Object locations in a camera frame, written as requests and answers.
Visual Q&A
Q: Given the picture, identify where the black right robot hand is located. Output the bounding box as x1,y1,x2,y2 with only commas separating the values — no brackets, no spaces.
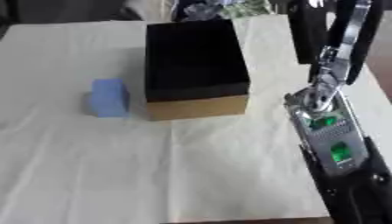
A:
286,0,386,88

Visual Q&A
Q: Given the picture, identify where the tan cardboard box black inside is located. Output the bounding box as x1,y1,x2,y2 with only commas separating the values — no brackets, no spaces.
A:
143,17,253,122

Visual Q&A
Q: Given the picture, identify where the green white patterned cloth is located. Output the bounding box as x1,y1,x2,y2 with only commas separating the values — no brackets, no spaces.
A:
221,0,273,19

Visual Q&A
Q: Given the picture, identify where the grey crumpled bag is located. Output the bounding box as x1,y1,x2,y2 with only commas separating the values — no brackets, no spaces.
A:
178,2,227,22

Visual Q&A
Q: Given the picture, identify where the blue rectangular block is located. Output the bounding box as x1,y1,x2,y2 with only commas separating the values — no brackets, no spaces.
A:
82,77,130,119

